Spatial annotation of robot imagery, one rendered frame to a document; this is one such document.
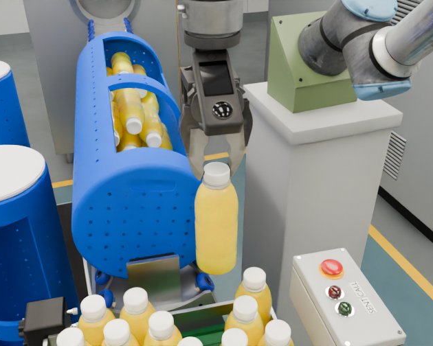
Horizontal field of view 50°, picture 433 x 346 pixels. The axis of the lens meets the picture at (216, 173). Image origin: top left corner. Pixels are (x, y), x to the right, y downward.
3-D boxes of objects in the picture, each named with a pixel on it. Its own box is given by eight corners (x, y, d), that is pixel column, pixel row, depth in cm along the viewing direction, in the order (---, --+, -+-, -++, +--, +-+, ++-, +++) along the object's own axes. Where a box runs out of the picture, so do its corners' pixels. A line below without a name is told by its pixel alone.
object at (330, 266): (336, 261, 81) (337, 256, 81) (346, 275, 78) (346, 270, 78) (317, 264, 80) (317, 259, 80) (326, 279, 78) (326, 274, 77)
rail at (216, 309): (261, 305, 92) (262, 294, 91) (262, 307, 92) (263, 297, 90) (51, 344, 84) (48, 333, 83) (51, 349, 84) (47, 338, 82)
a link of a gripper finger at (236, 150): (240, 154, 74) (231, 103, 68) (251, 174, 69) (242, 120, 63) (221, 160, 73) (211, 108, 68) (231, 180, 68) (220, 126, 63)
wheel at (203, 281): (200, 267, 96) (192, 272, 96) (205, 282, 92) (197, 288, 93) (213, 277, 98) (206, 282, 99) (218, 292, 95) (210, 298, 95)
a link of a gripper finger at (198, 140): (194, 163, 72) (204, 109, 68) (203, 184, 68) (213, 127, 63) (175, 163, 72) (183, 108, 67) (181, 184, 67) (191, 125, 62)
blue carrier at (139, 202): (156, 111, 173) (164, 35, 159) (207, 278, 101) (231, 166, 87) (75, 107, 165) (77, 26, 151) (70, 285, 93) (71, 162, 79)
